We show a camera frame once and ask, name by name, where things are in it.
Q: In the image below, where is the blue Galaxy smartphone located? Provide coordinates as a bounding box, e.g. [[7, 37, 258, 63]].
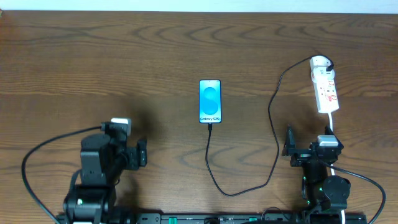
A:
[[199, 80, 222, 124]]

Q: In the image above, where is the black USB charging cable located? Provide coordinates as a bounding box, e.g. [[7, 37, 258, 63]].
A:
[[205, 54, 335, 197]]

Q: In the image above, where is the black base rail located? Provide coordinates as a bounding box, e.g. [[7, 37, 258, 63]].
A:
[[55, 212, 368, 224]]

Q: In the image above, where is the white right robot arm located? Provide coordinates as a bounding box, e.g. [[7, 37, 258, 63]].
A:
[[282, 126, 351, 223]]

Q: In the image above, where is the white power strip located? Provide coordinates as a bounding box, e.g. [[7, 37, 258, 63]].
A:
[[311, 67, 340, 114]]

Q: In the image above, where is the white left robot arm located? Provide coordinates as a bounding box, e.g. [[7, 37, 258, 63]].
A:
[[58, 134, 147, 224]]

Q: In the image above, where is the white USB charger adapter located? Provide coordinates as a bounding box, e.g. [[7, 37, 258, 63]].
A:
[[310, 55, 335, 82]]

